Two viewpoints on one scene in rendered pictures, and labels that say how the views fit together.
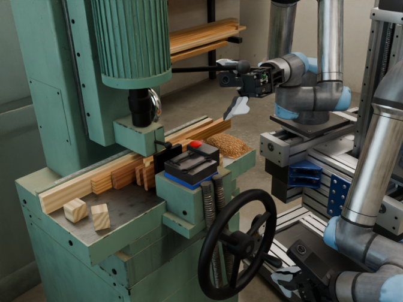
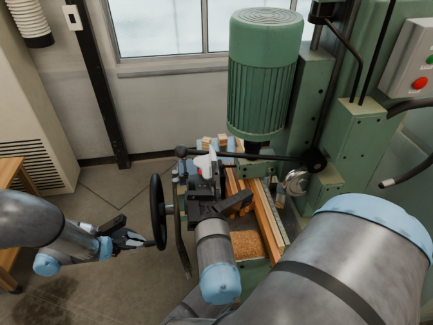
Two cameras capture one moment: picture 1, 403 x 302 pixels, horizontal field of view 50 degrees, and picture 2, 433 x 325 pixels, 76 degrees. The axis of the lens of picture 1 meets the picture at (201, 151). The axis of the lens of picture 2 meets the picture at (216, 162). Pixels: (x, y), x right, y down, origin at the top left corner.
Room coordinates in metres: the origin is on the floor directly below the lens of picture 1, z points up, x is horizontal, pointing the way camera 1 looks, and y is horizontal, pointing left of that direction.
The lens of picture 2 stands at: (1.39, -0.48, 1.64)
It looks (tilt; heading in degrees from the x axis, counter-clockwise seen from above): 42 degrees down; 127
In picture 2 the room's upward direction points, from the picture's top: straight up
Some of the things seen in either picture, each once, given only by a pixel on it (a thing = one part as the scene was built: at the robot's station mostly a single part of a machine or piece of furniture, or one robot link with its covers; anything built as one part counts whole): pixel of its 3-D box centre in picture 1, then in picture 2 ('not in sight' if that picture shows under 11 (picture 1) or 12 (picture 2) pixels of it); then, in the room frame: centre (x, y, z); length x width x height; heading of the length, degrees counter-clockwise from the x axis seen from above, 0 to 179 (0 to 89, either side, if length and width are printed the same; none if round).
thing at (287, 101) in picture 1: (292, 99); (211, 296); (1.23, -0.28, 1.03); 0.11 x 0.08 x 0.11; 84
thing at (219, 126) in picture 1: (170, 150); (255, 200); (1.12, 0.09, 0.92); 0.54 x 0.02 x 0.04; 136
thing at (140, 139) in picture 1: (139, 136); (256, 166); (1.07, 0.17, 0.99); 0.14 x 0.07 x 0.09; 46
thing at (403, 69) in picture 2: not in sight; (417, 59); (1.38, 0.29, 1.40); 0.10 x 0.06 x 0.16; 46
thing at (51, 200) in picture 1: (140, 158); (254, 178); (1.07, 0.17, 0.93); 0.60 x 0.02 x 0.05; 136
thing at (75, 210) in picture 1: (75, 210); (222, 139); (0.83, 0.30, 0.92); 0.04 x 0.04 x 0.04; 49
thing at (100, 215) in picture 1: (100, 217); (206, 143); (0.80, 0.23, 0.92); 0.04 x 0.03 x 0.05; 108
